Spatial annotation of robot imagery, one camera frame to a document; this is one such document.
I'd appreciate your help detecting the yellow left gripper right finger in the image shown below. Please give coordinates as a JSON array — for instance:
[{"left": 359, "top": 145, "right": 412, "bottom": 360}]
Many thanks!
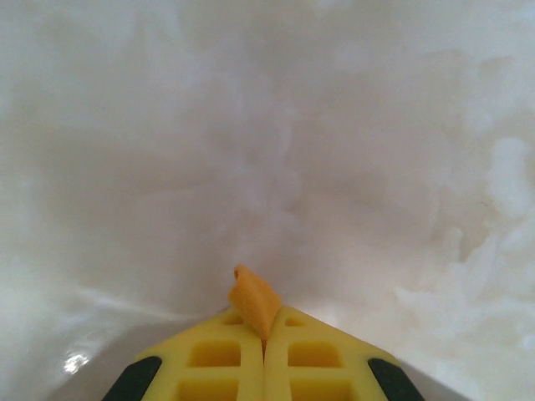
[{"left": 263, "top": 307, "right": 421, "bottom": 401}]

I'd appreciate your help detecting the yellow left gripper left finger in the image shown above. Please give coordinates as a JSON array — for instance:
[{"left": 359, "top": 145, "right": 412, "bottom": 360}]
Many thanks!
[{"left": 102, "top": 308, "right": 265, "bottom": 401}]

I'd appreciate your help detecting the orange t-shirt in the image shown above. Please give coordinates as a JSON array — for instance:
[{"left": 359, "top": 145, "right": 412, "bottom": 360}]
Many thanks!
[{"left": 227, "top": 263, "right": 282, "bottom": 342}]

